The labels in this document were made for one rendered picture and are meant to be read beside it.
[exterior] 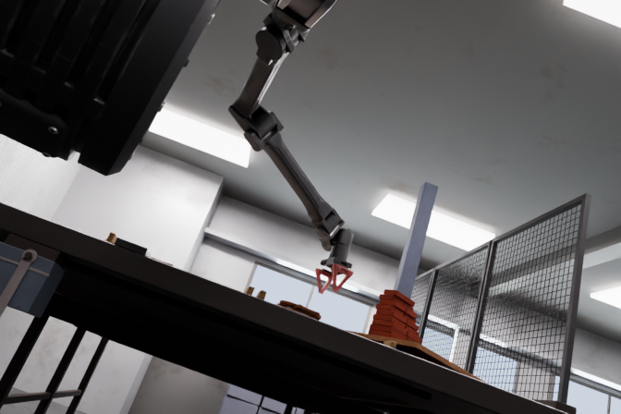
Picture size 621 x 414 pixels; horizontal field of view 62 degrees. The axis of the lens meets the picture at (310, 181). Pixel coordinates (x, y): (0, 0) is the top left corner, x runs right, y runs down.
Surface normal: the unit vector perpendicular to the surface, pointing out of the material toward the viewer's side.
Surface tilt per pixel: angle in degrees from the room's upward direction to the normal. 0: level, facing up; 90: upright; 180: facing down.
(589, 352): 90
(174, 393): 90
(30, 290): 90
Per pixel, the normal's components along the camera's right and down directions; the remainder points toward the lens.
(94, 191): 0.16, -0.36
